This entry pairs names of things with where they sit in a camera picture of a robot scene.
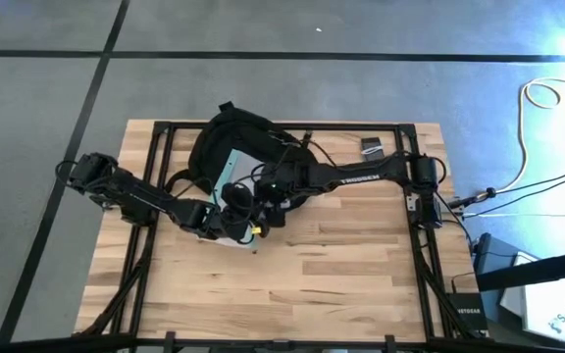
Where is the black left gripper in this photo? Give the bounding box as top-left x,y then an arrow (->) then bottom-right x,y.
208,183 -> 264,244

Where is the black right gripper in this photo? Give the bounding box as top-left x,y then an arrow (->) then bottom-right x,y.
252,164 -> 313,229

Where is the white mesh teal-trimmed pouch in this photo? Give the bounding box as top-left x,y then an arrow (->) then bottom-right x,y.
198,148 -> 264,249

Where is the black backpack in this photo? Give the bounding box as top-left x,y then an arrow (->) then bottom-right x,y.
164,101 -> 323,213

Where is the black phone white cable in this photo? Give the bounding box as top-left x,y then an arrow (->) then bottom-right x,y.
360,136 -> 386,161

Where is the grey plastic case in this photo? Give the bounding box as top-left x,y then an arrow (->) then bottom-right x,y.
472,232 -> 527,295

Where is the black metal bar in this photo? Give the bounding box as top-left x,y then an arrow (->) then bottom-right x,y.
0,333 -> 565,353
476,247 -> 565,293

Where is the white box blue logo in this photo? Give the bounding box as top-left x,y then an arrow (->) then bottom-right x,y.
500,250 -> 565,350

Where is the black Netgear switch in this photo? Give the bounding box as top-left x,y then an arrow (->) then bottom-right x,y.
446,292 -> 488,332

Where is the cream floor cable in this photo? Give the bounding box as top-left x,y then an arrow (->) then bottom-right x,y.
495,77 -> 565,195

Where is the black floor cable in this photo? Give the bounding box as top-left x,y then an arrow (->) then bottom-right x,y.
495,164 -> 565,195
468,169 -> 565,217

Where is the white floor cable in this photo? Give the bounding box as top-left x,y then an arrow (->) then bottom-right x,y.
464,210 -> 565,219

